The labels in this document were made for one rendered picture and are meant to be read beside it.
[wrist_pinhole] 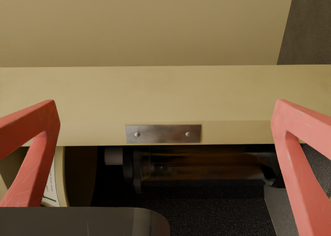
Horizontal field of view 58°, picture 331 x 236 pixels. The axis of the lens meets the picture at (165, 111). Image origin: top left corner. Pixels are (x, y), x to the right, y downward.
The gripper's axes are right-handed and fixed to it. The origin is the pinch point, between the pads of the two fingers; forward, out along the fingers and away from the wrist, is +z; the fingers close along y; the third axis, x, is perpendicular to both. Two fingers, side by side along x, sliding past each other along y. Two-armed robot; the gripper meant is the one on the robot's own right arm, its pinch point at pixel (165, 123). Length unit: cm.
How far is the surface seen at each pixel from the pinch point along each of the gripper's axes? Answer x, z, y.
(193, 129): 9.9, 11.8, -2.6
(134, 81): 9.0, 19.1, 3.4
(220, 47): 21, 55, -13
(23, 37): 18, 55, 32
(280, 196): 31.0, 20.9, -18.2
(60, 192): 20.9, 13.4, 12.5
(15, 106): 9.1, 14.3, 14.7
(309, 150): 18.4, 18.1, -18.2
